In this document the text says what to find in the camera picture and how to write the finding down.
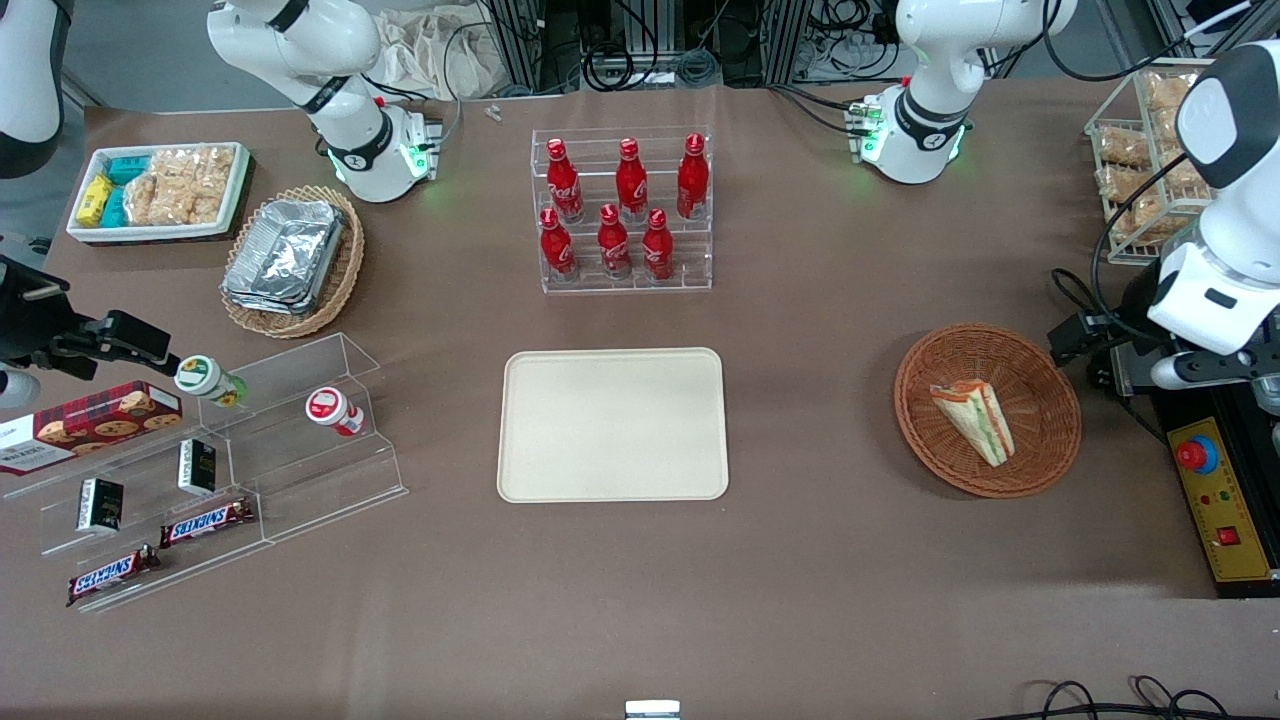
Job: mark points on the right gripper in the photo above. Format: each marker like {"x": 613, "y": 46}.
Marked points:
{"x": 22, "y": 318}

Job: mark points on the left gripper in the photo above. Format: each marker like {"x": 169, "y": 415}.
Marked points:
{"x": 1128, "y": 312}

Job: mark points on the triangle sandwich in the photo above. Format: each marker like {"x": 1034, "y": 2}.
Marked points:
{"x": 975, "y": 420}

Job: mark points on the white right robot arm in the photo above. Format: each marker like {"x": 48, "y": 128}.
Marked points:
{"x": 340, "y": 60}

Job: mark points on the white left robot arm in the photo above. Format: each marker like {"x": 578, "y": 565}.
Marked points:
{"x": 930, "y": 60}

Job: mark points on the round brown wicker basket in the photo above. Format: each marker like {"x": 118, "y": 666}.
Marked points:
{"x": 1040, "y": 440}

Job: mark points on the white rectangular snack tray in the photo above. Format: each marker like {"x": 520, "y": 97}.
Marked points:
{"x": 235, "y": 190}

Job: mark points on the oval light wicker basket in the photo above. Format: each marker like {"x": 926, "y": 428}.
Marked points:
{"x": 345, "y": 270}

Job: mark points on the beige rectangular tray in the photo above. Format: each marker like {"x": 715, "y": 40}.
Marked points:
{"x": 610, "y": 425}

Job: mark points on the black tabletop appliance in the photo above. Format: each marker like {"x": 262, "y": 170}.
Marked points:
{"x": 1130, "y": 375}

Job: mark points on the green lid drink bottle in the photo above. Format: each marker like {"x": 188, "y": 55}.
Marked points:
{"x": 205, "y": 378}

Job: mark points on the red cookie box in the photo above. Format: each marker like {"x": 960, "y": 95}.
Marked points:
{"x": 90, "y": 425}

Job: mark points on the small black box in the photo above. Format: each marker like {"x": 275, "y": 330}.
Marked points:
{"x": 197, "y": 467}
{"x": 100, "y": 505}

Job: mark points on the teal snack packet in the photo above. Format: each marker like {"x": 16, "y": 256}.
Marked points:
{"x": 114, "y": 208}
{"x": 128, "y": 168}

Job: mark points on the clear rice cracker bag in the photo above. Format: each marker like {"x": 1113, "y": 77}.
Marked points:
{"x": 165, "y": 205}
{"x": 200, "y": 165}

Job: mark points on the clear bag of pastries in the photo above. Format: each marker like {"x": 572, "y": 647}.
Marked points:
{"x": 1122, "y": 185}
{"x": 1150, "y": 218}
{"x": 1167, "y": 125}
{"x": 1180, "y": 172}
{"x": 1122, "y": 147}
{"x": 1168, "y": 90}

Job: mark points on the yellow snack packet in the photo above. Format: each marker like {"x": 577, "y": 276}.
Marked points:
{"x": 94, "y": 200}

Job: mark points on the stacked foil containers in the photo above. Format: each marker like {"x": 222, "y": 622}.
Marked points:
{"x": 285, "y": 255}

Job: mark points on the Snickers bar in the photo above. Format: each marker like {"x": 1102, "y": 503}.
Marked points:
{"x": 110, "y": 575}
{"x": 205, "y": 522}

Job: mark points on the red lid drink bottle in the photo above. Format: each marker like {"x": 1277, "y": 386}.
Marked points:
{"x": 332, "y": 410}

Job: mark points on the clear acrylic stepped shelf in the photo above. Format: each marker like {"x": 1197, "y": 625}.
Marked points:
{"x": 300, "y": 470}

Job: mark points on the yellow emergency stop control box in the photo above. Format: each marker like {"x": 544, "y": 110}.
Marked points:
{"x": 1230, "y": 500}

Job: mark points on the beige cloth bag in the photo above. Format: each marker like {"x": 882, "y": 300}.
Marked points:
{"x": 430, "y": 50}

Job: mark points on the red cola bottle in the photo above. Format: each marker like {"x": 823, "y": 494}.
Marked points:
{"x": 613, "y": 248}
{"x": 692, "y": 180}
{"x": 557, "y": 250}
{"x": 631, "y": 185}
{"x": 563, "y": 185}
{"x": 657, "y": 250}

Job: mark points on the clear acrylic bottle rack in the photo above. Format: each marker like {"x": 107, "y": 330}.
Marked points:
{"x": 620, "y": 285}

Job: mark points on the aluminium frame rack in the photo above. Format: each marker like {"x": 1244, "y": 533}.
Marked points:
{"x": 520, "y": 40}

